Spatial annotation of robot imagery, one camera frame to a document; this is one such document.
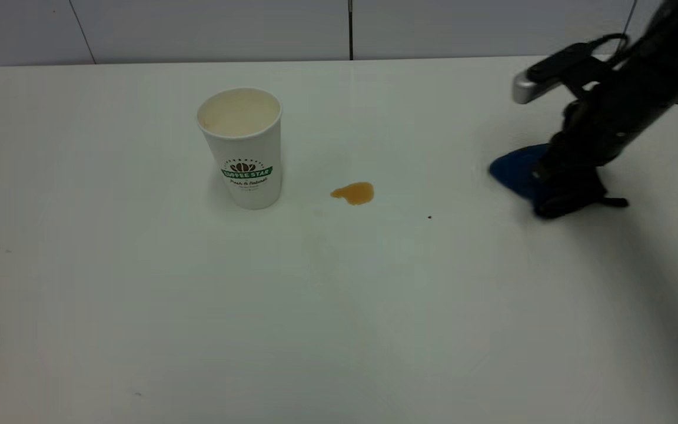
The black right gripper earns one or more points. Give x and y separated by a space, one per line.
607 118

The blue microfiber cloth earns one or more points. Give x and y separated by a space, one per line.
512 171

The white paper coffee cup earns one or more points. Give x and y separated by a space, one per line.
248 159

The brown coffee spill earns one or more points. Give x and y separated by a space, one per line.
355 193

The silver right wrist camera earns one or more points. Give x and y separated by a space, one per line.
542 73

